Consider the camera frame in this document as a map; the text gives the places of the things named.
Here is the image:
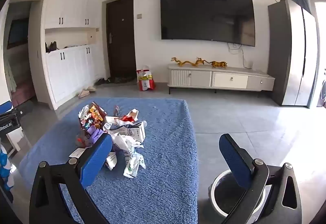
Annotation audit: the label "colourful printed snack bag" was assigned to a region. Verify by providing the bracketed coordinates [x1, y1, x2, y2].
[78, 102, 109, 138]

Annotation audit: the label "white round waste bin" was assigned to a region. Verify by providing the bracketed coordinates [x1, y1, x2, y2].
[208, 170, 267, 218]

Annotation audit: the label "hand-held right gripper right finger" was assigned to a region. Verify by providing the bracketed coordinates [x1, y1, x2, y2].
[219, 134, 303, 224]

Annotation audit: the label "white printed milk carton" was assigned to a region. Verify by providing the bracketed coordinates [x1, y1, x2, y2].
[109, 121, 147, 143]

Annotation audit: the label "white paper slip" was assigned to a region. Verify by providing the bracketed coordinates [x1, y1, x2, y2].
[68, 148, 86, 159]

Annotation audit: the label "gold tiger figurine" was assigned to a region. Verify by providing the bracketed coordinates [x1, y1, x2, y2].
[205, 60, 228, 69]

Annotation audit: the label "grey double door refrigerator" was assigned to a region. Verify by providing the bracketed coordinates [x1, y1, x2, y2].
[267, 0, 318, 107]

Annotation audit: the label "crumpled white tissue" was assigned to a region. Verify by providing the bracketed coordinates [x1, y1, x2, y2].
[112, 134, 144, 151]

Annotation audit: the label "blue carpet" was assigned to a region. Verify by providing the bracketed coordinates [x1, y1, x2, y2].
[19, 98, 199, 224]

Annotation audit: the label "purple glove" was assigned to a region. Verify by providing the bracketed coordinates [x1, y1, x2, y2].
[85, 125, 107, 147]

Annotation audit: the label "small crumpled white wrapper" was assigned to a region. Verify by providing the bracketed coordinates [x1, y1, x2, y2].
[105, 152, 118, 170]

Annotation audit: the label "gold dragon figurine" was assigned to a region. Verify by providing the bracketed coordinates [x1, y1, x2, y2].
[170, 56, 206, 67]

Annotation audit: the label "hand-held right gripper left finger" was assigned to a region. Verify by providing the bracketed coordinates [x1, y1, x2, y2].
[29, 133, 114, 224]

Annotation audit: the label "white stool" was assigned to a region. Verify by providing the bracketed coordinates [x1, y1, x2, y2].
[5, 128, 25, 152]

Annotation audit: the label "dark handbag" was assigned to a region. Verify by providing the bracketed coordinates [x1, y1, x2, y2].
[45, 41, 58, 53]

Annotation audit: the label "white television cable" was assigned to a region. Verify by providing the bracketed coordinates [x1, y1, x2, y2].
[227, 42, 253, 67]

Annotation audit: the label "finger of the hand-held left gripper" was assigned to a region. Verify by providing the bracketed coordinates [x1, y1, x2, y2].
[0, 100, 13, 114]

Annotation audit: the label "dark doormat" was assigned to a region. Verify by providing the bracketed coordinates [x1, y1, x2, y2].
[111, 76, 138, 85]

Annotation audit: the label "white upper wall cabinets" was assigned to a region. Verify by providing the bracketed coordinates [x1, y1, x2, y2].
[44, 0, 101, 30]

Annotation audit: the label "red and white wrapper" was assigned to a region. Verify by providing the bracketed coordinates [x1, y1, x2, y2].
[116, 109, 140, 124]

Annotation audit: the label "dark brown entrance door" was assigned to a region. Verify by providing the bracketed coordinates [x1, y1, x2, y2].
[105, 0, 138, 80]

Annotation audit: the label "white television stand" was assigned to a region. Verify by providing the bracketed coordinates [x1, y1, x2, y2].
[167, 63, 276, 94]

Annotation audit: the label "red yellow shopping bag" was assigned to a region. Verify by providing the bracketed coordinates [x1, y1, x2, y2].
[136, 65, 156, 92]

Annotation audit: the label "white lower cabinets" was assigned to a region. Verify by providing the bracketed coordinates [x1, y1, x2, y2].
[46, 44, 107, 110]

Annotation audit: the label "crumpled white green wrapper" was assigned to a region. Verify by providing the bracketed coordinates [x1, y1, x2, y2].
[123, 147, 146, 179]

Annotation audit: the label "black wall television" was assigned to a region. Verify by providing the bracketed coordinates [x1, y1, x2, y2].
[160, 0, 256, 47]

